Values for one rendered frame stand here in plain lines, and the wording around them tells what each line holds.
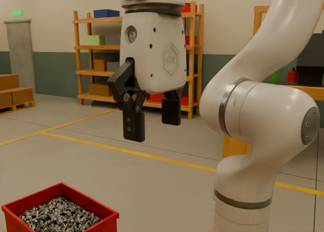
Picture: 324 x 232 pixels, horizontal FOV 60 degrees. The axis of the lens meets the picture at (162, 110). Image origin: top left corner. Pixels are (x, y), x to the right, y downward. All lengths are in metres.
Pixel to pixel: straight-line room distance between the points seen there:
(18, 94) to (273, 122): 6.78
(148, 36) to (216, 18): 5.55
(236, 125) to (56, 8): 8.07
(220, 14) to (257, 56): 5.28
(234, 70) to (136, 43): 0.29
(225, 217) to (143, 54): 0.39
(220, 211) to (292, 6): 0.42
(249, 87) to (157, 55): 0.24
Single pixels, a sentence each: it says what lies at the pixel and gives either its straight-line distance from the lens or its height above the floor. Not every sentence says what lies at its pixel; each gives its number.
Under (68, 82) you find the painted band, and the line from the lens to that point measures 8.30.
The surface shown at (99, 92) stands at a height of 0.34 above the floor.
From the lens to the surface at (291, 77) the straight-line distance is 5.44.
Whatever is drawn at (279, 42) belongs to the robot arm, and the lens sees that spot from 0.59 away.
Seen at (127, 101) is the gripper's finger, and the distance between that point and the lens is 0.34.
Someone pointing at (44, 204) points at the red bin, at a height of 0.87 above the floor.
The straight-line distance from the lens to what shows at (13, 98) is 7.01.
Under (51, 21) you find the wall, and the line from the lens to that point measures 8.61.
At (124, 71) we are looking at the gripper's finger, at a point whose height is 1.38.
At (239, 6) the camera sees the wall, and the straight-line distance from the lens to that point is 5.78.
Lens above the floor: 1.41
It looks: 13 degrees down
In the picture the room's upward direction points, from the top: straight up
